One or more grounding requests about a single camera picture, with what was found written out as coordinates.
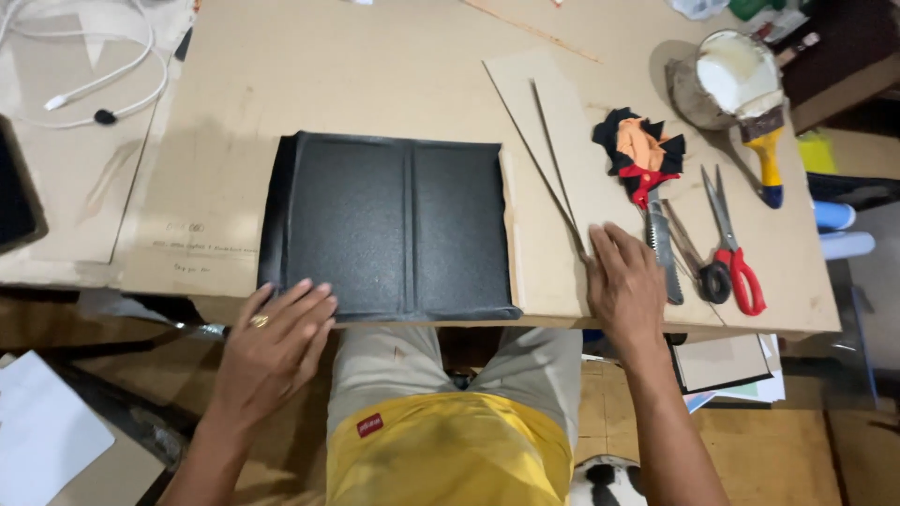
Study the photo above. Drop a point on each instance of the person's right hand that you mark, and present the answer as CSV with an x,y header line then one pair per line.
x,y
626,292

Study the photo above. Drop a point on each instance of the person's left hand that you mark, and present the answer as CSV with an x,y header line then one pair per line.
x,y
271,358

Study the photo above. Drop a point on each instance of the thin metal blade tool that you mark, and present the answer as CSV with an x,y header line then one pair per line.
x,y
682,242

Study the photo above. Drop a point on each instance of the grey cardboard sheet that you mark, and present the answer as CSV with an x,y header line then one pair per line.
x,y
605,190

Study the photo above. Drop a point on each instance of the grey trousers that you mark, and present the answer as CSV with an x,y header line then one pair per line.
x,y
380,365

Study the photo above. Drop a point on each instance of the stack of papers and boards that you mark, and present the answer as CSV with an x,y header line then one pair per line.
x,y
728,369

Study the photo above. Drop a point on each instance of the black orange red rag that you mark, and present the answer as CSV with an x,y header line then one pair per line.
x,y
636,151

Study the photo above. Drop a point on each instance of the short thin cardboard strip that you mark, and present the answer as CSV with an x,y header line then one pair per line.
x,y
555,161

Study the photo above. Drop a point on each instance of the long thin cardboard strip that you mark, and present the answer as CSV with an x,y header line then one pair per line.
x,y
534,161

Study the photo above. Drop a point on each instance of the black textured book cover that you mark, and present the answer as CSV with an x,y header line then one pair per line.
x,y
394,225

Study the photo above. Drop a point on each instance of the black and white furry thing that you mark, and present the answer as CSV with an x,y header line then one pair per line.
x,y
608,483

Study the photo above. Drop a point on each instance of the yellow shirt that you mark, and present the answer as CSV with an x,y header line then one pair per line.
x,y
450,457

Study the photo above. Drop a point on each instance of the blue and white rolls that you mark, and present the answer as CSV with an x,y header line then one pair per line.
x,y
840,228

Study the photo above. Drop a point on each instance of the tin of white glue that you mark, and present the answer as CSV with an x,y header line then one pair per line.
x,y
710,81

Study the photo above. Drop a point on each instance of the yellow green sheet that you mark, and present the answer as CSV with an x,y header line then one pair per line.
x,y
815,153

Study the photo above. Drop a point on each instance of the white paper sheet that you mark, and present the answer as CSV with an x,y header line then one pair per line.
x,y
46,436

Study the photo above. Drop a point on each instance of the brown cardboard underlay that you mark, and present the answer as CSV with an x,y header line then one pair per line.
x,y
70,176

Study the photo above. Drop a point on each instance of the large brown work board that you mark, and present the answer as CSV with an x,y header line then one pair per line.
x,y
337,77

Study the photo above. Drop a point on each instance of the heap of clutter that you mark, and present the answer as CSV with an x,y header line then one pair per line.
x,y
759,17

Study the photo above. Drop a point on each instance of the black flat device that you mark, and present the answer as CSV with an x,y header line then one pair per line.
x,y
14,190

